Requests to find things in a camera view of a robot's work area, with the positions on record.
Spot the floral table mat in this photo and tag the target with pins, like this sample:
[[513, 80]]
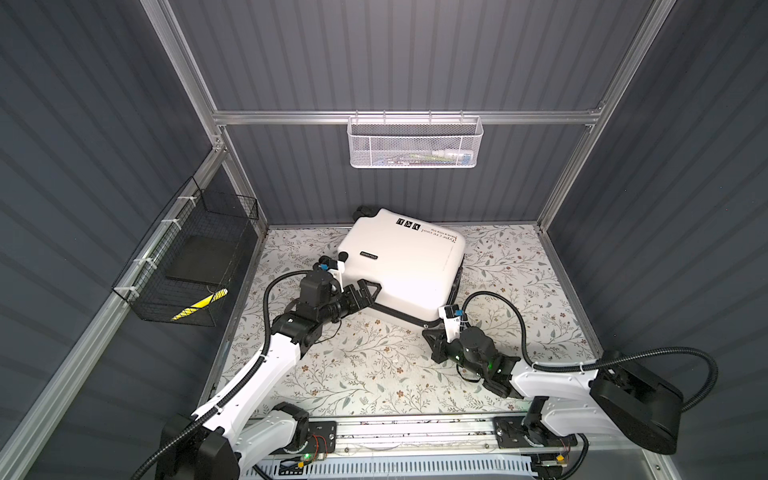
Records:
[[366, 365]]

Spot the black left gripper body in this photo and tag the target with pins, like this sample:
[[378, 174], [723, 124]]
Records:
[[333, 312]]

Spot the white hard-shell suitcase black lining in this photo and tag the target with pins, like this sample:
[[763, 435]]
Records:
[[417, 264]]

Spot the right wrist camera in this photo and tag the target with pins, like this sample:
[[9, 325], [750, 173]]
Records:
[[451, 316]]

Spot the white wire mesh basket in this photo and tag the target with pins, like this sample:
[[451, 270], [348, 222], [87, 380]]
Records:
[[414, 141]]

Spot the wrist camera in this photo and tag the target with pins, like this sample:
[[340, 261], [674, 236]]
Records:
[[335, 267], [451, 316]]

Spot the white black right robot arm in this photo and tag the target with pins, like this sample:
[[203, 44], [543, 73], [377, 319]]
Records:
[[626, 399]]

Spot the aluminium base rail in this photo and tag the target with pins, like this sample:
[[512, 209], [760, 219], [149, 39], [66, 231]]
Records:
[[452, 446]]

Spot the black wire mesh basket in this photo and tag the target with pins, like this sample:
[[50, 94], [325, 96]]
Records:
[[213, 211]]

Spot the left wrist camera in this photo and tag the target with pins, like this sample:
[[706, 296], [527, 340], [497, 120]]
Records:
[[335, 267]]

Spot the black pad in basket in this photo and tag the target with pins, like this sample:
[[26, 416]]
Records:
[[203, 260]]

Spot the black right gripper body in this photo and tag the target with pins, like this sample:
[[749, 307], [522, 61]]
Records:
[[456, 353]]

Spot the yellow black striped item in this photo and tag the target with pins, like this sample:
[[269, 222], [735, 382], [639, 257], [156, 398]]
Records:
[[202, 304]]

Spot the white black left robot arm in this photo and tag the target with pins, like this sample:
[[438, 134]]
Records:
[[240, 396]]

